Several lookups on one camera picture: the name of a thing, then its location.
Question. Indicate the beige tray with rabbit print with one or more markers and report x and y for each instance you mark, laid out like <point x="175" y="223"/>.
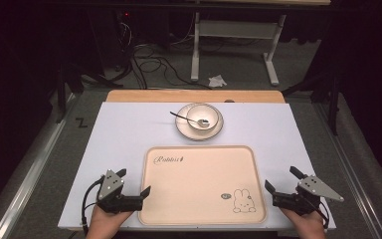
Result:
<point x="199" y="189"/>

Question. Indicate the aluminium rail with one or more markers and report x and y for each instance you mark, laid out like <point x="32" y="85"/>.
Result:
<point x="351" y="166"/>
<point x="30" y="179"/>

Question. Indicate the white bowl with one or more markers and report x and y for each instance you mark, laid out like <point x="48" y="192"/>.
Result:
<point x="212" y="114"/>

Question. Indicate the person's left hand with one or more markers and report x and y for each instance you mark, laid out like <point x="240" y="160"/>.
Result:
<point x="105" y="223"/>

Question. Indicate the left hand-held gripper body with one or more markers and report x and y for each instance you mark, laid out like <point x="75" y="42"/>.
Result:
<point x="116" y="200"/>

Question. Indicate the black metal stand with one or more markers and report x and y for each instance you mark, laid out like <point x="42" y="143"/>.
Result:
<point x="334" y="99"/>

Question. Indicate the metal spoon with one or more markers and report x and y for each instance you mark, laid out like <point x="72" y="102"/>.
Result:
<point x="201" y="122"/>

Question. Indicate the white desk frame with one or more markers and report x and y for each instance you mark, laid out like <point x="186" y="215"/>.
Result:
<point x="235" y="29"/>

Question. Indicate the person's right hand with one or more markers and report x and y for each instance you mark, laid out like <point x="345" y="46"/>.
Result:
<point x="306" y="225"/>

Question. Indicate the white round plate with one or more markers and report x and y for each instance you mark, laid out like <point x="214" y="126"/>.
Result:
<point x="183" y="129"/>

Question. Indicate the crumpled white paper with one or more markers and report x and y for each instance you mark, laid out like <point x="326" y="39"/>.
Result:
<point x="217" y="81"/>

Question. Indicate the white table sheet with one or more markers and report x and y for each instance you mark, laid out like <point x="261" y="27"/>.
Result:
<point x="119" y="139"/>

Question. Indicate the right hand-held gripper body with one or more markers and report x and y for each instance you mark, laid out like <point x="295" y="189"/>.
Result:
<point x="306" y="195"/>

